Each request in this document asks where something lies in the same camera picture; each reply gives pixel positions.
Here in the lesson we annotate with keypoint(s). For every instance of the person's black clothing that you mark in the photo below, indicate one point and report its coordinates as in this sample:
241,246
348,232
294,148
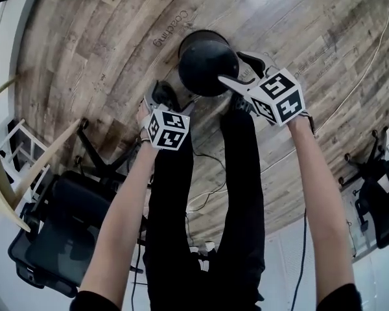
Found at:
240,173

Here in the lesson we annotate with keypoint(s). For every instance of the person's left forearm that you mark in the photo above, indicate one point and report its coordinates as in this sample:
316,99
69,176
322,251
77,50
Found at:
116,225

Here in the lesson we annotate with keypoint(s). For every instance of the black mesh waste bin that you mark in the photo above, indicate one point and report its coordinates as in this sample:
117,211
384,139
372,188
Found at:
207,70

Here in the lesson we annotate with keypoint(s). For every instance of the black mesh office chair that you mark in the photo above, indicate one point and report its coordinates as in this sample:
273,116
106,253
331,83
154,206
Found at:
61,232

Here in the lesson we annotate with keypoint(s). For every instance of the light wooden desk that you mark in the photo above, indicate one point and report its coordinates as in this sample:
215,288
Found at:
0,186

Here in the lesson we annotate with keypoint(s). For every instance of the person's right black shoe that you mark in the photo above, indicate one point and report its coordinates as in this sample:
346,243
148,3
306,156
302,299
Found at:
243,105

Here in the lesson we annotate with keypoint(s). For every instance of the person's right forearm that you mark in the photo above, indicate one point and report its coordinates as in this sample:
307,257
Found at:
324,206

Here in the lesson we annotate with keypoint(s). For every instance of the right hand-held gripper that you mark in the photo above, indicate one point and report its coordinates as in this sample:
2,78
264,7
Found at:
278,99

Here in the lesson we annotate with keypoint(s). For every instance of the person's left hand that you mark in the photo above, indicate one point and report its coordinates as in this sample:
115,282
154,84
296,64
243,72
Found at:
142,118

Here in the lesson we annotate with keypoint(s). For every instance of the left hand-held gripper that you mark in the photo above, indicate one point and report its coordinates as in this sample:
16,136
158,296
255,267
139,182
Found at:
168,128

